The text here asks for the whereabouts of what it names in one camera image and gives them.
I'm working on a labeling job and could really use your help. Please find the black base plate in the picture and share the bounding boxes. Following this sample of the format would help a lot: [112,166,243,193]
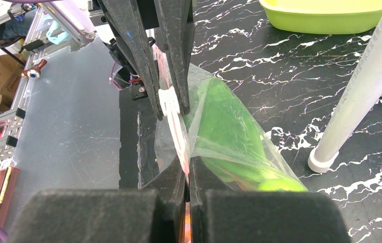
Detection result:
[118,88,159,189]

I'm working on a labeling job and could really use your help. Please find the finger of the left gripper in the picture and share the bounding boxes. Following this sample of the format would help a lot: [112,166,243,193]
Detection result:
[99,0,163,120]
[154,0,195,114]

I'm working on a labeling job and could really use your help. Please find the fake bok choy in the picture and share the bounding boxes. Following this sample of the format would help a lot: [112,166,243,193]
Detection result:
[182,77,307,192]

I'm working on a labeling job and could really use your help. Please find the white PVC pipe frame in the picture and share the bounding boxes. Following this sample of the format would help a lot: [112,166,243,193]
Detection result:
[308,18,382,173]

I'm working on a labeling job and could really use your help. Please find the aluminium frame rail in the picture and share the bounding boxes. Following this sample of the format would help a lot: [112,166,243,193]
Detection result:
[0,0,98,243]

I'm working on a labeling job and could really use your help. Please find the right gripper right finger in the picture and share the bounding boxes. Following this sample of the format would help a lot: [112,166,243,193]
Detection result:
[189,157,351,242]

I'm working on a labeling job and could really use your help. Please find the clear zip top bag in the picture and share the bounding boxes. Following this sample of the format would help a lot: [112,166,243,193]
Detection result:
[152,44,309,243]

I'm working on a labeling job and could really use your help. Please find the cardboard box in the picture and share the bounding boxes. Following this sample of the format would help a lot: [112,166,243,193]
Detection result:
[0,54,25,106]

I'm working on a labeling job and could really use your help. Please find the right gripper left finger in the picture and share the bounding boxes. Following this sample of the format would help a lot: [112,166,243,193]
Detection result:
[8,159,185,242]

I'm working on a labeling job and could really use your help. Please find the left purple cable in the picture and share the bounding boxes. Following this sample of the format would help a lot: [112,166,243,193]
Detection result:
[109,62,124,91]

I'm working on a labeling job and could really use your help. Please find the green plastic tray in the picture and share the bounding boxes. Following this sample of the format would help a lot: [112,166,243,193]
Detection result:
[259,0,382,34]

